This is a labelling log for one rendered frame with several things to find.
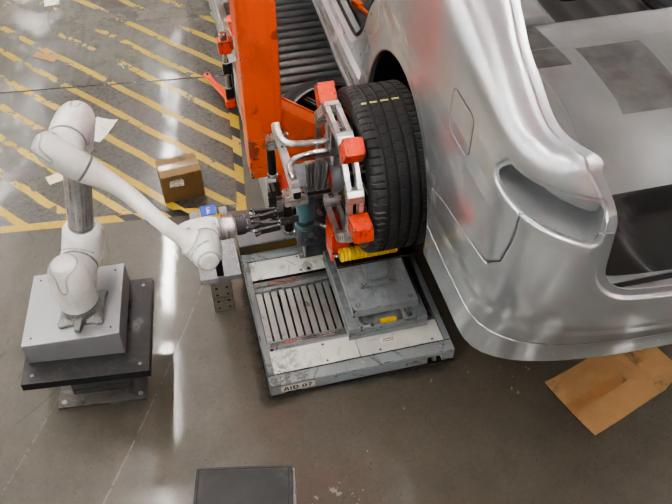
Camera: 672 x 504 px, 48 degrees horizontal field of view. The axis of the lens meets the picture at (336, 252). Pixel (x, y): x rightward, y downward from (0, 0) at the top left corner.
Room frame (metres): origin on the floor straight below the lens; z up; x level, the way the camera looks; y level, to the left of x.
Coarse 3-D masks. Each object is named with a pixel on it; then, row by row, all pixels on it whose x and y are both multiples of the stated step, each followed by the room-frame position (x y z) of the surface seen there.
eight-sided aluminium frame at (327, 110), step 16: (320, 112) 2.44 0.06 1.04; (336, 112) 2.37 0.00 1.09; (320, 128) 2.51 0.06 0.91; (336, 128) 2.23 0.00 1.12; (336, 144) 2.18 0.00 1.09; (336, 192) 2.42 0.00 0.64; (352, 192) 2.04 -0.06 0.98; (336, 208) 2.37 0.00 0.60; (352, 208) 2.03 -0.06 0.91; (336, 224) 2.25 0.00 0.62; (336, 240) 2.18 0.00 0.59; (352, 240) 2.03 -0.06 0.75
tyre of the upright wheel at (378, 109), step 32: (352, 96) 2.36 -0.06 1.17; (384, 96) 2.35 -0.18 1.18; (384, 128) 2.19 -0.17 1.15; (416, 128) 2.20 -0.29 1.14; (384, 160) 2.10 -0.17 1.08; (416, 160) 2.12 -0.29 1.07; (384, 192) 2.03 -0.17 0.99; (416, 192) 2.05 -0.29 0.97; (384, 224) 2.00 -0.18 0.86; (416, 224) 2.03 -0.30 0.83
